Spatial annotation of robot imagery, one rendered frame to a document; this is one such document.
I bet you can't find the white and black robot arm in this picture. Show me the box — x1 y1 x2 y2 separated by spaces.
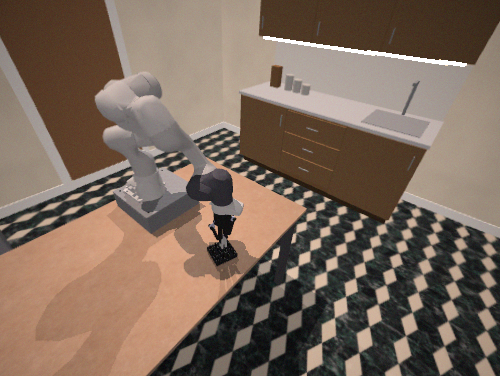
95 72 244 216

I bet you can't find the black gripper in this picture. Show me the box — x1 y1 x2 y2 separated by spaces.
209 212 236 249

